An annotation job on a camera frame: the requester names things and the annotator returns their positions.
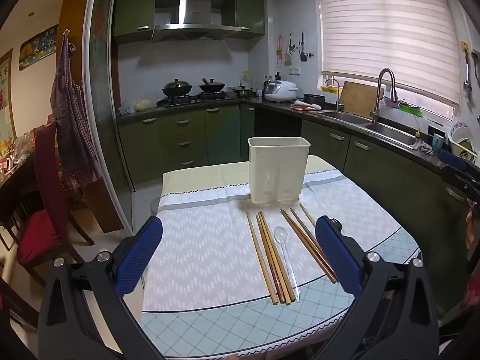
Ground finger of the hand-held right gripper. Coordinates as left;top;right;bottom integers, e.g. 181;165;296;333
439;149;480;181
441;167;480;204

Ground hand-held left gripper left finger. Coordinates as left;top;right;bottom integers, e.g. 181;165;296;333
37;215;164;360

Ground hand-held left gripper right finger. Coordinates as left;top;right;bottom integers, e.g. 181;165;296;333
315;215;440;360

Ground clear plastic spoon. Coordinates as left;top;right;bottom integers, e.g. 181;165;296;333
274;226;301;304

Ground row of wooden chopsticks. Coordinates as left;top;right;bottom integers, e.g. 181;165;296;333
246;203;338;305

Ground white plastic utensil holder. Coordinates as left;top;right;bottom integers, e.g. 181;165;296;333
247;136;311;204

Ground dish rack with plates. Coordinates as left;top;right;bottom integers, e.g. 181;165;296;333
447;120;478;163

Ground green plastic tray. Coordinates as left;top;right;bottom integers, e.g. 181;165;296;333
399;101;425;118

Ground hanging steel ladle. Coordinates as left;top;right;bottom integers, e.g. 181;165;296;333
463;48;474;103

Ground steel double sink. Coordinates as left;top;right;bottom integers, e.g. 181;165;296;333
317;109;421;148

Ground tall steel faucet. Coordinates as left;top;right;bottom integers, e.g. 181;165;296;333
370;68;398;123

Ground red cushioned wooden chair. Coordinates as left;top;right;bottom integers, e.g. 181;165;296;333
0;123;95;282

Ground wooden cutting board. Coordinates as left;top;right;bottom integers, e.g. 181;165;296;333
340;81;385;115

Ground green lower cabinets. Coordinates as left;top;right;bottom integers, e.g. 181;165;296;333
116;103;469;241

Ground green cabinets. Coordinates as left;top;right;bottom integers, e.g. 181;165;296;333
112;0;268;45
116;103;469;241

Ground small steel faucet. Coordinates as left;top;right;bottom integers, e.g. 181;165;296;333
324;78;343;112

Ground black built-in appliance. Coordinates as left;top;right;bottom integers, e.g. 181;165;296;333
254;107;303;149

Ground white window blind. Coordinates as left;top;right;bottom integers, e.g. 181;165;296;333
313;0;463;106

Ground checked apron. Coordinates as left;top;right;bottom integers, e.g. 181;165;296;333
50;29;101;189

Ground pink dish cloth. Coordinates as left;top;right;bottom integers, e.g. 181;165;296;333
292;100;323;112

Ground cluttered side table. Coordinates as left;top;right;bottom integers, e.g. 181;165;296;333
0;127;40;199

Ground black gas stove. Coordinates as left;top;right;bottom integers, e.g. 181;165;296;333
155;91;238;107

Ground black wok with lid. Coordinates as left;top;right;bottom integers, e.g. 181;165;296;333
162;79;193;99

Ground white rice cooker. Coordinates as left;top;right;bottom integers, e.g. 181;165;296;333
264;80;299;103

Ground green upper cabinets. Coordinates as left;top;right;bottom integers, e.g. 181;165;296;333
112;0;268;45

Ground steel range hood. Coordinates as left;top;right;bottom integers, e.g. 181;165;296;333
152;0;241;43

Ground sliding door frame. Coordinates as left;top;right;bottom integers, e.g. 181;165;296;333
82;0;134;234

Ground black wok with wooden handle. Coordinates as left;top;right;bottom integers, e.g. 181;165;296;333
199;77;227;94

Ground hanging wall utensils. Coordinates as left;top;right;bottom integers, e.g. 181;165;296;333
275;31;316;67

